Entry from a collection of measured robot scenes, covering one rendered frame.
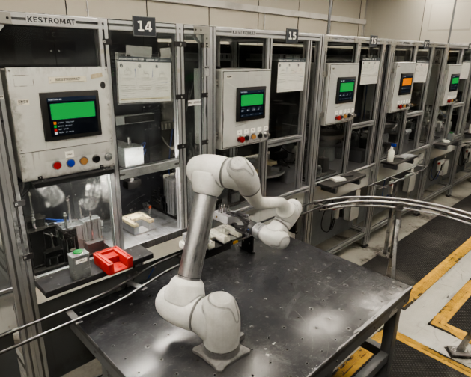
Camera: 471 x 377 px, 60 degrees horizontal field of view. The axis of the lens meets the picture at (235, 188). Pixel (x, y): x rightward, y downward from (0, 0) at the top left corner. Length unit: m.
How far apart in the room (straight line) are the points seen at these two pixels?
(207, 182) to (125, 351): 0.81
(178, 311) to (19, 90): 1.09
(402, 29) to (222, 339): 9.26
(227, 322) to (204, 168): 0.64
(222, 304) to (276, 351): 0.36
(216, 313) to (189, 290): 0.17
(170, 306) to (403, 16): 9.29
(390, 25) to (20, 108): 9.36
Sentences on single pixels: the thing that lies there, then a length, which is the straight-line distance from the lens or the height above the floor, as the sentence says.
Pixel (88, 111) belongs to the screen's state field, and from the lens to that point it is 1.92.
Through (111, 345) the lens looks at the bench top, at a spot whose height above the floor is 0.68.
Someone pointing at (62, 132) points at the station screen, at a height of 1.57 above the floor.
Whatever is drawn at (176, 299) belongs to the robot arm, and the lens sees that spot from 1.79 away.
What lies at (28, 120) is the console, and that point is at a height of 1.62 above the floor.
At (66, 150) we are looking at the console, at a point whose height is 1.48.
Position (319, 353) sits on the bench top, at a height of 0.68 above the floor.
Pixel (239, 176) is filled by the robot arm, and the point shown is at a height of 1.42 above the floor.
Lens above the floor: 1.90
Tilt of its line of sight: 19 degrees down
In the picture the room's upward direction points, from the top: 1 degrees clockwise
